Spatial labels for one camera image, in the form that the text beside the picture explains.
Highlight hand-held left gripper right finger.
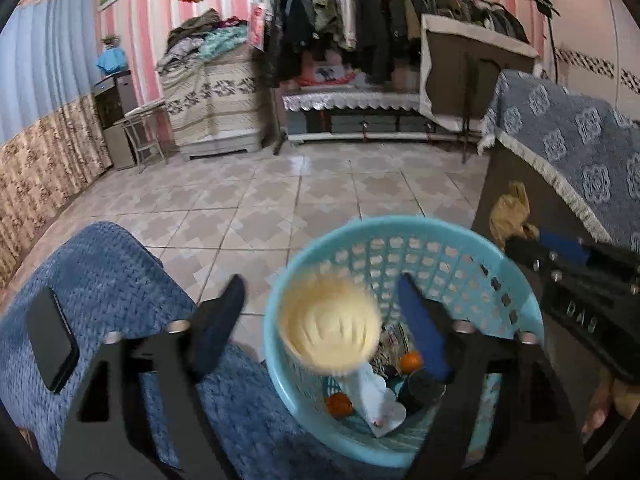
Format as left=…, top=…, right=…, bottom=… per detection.
left=395, top=274, right=588, bottom=480

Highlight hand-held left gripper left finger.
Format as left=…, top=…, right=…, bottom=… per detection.
left=55, top=274, right=248, bottom=480

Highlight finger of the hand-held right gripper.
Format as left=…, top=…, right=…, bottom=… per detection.
left=537, top=232, right=640, bottom=273
left=505, top=239, right=568, bottom=283

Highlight brown paper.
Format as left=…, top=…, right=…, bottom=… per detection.
left=487, top=182, right=541, bottom=251

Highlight yellow round toy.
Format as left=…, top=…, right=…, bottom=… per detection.
left=277, top=272, right=383, bottom=376

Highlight light blue plastic basket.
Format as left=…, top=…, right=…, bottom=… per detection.
left=262, top=215, right=546, bottom=468

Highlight person's right hand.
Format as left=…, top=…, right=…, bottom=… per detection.
left=580, top=375, right=640, bottom=443

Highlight dark printed wrapper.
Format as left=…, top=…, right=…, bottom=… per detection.
left=377, top=324, right=413, bottom=361

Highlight round grey tin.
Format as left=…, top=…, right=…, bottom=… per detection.
left=395, top=372, right=447, bottom=413

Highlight blue knitted blanket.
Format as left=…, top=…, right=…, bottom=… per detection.
left=0, top=221, right=401, bottom=480

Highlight blue patterned fringed cloth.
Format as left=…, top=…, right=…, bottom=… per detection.
left=477, top=69, right=640, bottom=256

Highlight black smartphone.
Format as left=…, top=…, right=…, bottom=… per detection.
left=25, top=286, right=81, bottom=395

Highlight metal clothes rack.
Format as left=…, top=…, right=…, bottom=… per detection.
left=262, top=0, right=501, bottom=156

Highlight low glass-front cabinet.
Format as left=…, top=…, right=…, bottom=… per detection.
left=282, top=92, right=481, bottom=146

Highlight metal stool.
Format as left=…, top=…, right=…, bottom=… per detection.
left=114, top=102, right=168, bottom=173

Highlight patterned cloth covered chest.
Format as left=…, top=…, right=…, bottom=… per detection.
left=160, top=55, right=273, bottom=161

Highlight white lace cover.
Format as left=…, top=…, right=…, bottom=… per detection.
left=282, top=91, right=423, bottom=113

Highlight dark water dispenser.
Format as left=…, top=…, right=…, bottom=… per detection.
left=93, top=71, right=138, bottom=171

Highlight black tripod stand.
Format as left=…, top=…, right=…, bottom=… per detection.
left=525, top=0, right=561, bottom=83

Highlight pink printed cushion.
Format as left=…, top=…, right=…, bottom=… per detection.
left=300, top=62, right=358, bottom=86

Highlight row of hanging clothes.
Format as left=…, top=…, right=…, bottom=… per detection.
left=262, top=0, right=531, bottom=88

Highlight pile of folded clothes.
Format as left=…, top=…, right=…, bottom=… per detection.
left=155, top=8, right=251, bottom=68

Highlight blue wrapped flower pot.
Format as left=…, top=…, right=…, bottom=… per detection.
left=96, top=35, right=126, bottom=76

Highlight pink hanging bag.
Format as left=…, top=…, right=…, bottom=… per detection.
left=250, top=2, right=266, bottom=51

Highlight blue and floral curtain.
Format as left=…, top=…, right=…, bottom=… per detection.
left=0, top=0, right=113, bottom=261

